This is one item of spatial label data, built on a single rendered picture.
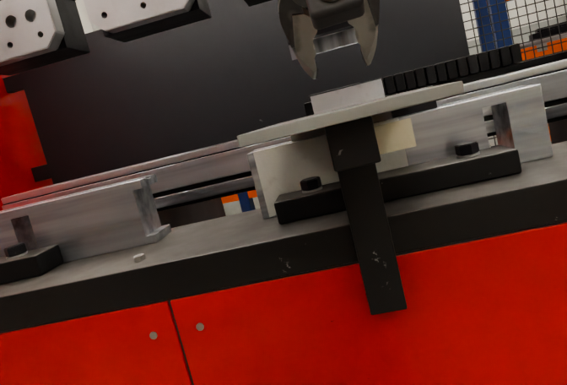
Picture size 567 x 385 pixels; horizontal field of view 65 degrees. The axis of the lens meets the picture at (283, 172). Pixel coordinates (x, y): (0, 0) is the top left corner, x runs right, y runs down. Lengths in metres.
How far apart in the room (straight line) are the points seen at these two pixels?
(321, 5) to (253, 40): 0.78
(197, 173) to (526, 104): 0.59
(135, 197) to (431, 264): 0.41
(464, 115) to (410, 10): 0.58
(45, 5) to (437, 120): 0.55
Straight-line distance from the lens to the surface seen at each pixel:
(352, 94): 0.54
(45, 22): 0.72
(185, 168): 0.93
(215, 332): 0.57
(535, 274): 0.56
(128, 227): 0.70
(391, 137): 0.61
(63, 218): 0.74
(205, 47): 1.19
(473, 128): 0.63
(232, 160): 0.90
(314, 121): 0.36
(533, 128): 0.66
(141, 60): 1.25
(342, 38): 0.64
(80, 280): 0.61
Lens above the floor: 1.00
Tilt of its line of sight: 7 degrees down
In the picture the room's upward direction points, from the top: 14 degrees counter-clockwise
